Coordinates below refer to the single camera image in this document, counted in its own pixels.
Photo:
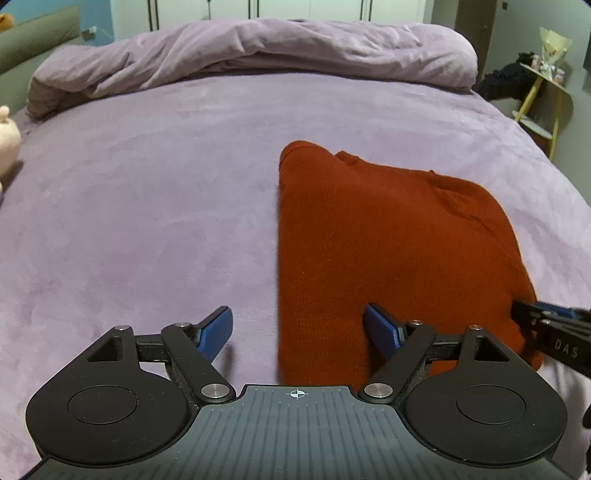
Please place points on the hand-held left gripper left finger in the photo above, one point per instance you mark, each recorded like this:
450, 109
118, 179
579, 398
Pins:
214, 334

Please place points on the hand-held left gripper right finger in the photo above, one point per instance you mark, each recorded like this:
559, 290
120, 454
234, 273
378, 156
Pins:
381, 330

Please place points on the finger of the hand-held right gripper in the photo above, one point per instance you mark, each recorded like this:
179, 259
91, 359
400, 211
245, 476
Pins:
565, 313
561, 344

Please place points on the red knit sweater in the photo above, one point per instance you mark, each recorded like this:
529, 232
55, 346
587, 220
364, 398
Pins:
392, 249

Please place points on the yellow side table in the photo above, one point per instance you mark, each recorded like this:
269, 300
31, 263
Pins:
551, 99

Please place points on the dark cloth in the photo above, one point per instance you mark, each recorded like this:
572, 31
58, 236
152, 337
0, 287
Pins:
505, 81

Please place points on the wrapped flower bouquet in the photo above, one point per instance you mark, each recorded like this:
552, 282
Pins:
554, 46

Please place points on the pink plush toy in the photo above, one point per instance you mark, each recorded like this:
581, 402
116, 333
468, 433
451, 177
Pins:
8, 138

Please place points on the purple duvet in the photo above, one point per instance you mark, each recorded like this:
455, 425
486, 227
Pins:
258, 50

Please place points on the brown wooden pillar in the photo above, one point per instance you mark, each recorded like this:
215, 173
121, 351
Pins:
473, 27

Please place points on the white wardrobe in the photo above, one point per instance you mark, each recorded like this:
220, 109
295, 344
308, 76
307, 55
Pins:
277, 9

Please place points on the green padded headboard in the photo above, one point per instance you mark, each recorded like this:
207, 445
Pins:
32, 50

